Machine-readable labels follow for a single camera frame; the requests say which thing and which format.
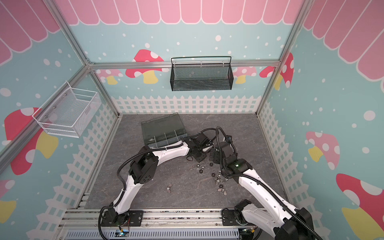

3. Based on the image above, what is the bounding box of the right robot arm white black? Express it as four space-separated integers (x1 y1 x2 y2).
213 142 322 240

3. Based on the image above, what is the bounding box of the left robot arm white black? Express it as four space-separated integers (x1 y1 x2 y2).
98 133 213 227

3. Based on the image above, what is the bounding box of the green plastic compartment organizer box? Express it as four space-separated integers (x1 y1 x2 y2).
141 113 188 149

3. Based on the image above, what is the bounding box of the black wire mesh basket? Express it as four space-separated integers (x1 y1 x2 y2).
170 56 234 92

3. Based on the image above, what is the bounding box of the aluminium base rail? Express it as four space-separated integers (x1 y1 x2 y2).
53 206 279 240

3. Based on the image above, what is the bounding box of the white wire mesh basket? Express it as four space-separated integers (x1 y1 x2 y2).
32 82 102 138

